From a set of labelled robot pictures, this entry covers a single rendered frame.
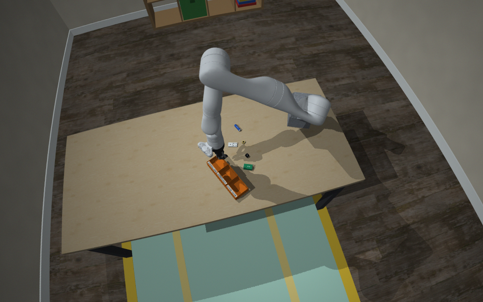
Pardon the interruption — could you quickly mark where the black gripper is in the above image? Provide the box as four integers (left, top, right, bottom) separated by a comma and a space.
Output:
213, 144, 228, 160

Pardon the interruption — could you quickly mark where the orange three-compartment bin rack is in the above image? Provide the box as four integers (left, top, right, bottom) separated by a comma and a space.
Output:
207, 156, 249, 200

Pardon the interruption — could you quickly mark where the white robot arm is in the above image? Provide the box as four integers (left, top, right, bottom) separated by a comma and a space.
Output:
198, 47, 331, 157

